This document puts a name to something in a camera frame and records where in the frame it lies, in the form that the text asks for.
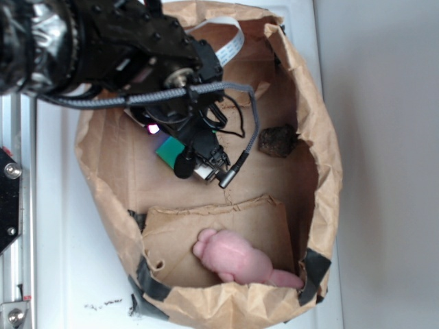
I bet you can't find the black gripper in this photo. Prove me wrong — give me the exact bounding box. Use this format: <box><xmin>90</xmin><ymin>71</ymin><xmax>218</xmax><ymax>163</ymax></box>
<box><xmin>126</xmin><ymin>92</ymin><xmax>230</xmax><ymax>181</ymax></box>

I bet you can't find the green rectangular block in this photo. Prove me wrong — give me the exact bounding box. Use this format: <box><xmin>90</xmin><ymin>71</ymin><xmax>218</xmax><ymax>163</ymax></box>
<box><xmin>156</xmin><ymin>136</ymin><xmax>185</xmax><ymax>169</ymax></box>

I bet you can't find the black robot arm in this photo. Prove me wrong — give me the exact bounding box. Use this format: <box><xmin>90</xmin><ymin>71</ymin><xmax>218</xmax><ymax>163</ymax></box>
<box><xmin>1</xmin><ymin>1</ymin><xmax>230</xmax><ymax>180</ymax></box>

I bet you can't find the black foam microphone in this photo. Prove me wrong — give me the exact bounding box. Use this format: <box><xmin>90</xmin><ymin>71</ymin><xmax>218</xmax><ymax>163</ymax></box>
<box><xmin>174</xmin><ymin>153</ymin><xmax>196</xmax><ymax>179</ymax></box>

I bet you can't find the dark brown rock lump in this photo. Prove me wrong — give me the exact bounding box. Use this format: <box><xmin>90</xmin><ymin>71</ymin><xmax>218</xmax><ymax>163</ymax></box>
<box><xmin>258</xmin><ymin>124</ymin><xmax>298</xmax><ymax>158</ymax></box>

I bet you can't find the pink plush toy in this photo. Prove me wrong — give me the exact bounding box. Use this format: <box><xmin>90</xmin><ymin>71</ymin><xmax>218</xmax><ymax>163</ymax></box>
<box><xmin>192</xmin><ymin>228</ymin><xmax>305</xmax><ymax>289</ymax></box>

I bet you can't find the brown paper bag box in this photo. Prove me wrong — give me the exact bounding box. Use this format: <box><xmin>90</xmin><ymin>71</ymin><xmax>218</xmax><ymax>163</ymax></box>
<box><xmin>75</xmin><ymin>1</ymin><xmax>342</xmax><ymax>328</ymax></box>

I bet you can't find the white tray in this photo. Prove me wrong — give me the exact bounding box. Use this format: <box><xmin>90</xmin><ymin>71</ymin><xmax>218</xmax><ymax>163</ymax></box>
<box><xmin>32</xmin><ymin>1</ymin><xmax>344</xmax><ymax>328</ymax></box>

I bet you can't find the grey braided cable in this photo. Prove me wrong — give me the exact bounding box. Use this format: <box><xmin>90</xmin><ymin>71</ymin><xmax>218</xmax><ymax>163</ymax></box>
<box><xmin>36</xmin><ymin>81</ymin><xmax>258</xmax><ymax>189</ymax></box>

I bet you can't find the thin black wire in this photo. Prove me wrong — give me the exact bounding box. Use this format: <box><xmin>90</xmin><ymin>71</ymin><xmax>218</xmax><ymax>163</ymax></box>
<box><xmin>212</xmin><ymin>93</ymin><xmax>247</xmax><ymax>139</ymax></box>

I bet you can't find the white flat ribbon cable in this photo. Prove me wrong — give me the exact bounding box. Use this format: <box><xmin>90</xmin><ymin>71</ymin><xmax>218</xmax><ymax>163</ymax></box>
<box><xmin>185</xmin><ymin>16</ymin><xmax>246</xmax><ymax>67</ymax></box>

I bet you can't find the aluminium frame rail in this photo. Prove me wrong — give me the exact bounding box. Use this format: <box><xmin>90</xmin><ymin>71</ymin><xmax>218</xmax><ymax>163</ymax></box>
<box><xmin>1</xmin><ymin>94</ymin><xmax>36</xmax><ymax>328</ymax></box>

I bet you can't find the black metal bracket plate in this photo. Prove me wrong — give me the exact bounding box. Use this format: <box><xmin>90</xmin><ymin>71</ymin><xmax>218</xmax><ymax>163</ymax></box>
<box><xmin>1</xmin><ymin>147</ymin><xmax>23</xmax><ymax>255</ymax></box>

